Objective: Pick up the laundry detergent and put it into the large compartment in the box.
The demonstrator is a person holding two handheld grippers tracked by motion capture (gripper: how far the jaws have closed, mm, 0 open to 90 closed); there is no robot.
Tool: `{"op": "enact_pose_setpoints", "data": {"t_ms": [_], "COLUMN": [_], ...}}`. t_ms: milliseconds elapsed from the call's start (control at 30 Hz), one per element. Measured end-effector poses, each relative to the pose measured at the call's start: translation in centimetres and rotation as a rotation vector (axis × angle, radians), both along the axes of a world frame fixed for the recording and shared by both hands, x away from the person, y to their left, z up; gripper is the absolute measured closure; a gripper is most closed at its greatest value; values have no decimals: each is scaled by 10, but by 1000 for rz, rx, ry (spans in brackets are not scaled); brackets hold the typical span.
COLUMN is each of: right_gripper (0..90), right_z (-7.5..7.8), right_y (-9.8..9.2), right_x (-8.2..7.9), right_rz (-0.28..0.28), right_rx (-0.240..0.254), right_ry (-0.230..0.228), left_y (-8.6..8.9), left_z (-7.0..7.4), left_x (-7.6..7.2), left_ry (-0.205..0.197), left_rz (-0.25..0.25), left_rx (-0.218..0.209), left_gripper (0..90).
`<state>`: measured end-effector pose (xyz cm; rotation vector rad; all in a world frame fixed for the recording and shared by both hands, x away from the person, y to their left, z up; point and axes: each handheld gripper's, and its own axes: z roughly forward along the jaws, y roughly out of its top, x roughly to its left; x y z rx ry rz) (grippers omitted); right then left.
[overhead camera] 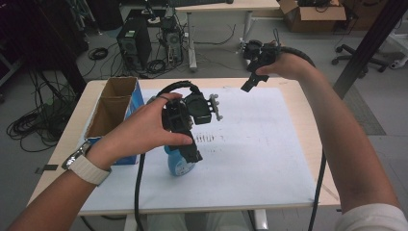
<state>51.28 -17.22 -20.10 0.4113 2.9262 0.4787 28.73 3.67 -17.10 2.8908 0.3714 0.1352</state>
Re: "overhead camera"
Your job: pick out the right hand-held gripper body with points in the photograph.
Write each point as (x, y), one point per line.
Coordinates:
(261, 54)

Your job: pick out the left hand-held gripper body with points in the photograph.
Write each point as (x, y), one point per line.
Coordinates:
(198, 109)

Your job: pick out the blue bottle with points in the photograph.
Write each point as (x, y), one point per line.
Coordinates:
(178, 164)

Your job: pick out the person's right hand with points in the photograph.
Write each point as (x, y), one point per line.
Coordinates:
(287, 65)

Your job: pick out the person's left hand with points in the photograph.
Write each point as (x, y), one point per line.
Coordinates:
(141, 128)

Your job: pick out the white paper mat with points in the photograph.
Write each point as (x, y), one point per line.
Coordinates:
(250, 150)

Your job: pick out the wooden desk with white legs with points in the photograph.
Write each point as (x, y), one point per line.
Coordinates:
(224, 5)

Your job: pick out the open brown cardboard box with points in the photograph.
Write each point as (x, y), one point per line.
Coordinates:
(316, 16)

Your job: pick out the person's legs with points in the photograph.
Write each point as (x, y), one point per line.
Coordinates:
(195, 222)

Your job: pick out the grey computer tower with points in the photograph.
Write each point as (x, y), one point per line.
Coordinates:
(172, 40)

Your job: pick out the open blue cardboard box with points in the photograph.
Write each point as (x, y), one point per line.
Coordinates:
(112, 106)

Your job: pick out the black computer tower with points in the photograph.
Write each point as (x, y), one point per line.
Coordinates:
(133, 43)

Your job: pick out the black office chair base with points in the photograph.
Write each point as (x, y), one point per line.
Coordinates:
(356, 59)

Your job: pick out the white table leg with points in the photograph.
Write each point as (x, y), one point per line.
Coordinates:
(260, 220)

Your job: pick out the wristwatch with white band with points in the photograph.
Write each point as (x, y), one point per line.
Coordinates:
(85, 168)

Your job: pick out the grey floor mat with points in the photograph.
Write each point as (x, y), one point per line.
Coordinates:
(364, 112)

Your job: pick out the black tape strip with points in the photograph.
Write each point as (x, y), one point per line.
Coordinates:
(48, 167)

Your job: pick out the person's white sleeve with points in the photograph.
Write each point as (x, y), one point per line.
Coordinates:
(375, 219)

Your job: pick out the black metal stand post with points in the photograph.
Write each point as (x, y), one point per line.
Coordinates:
(369, 45)

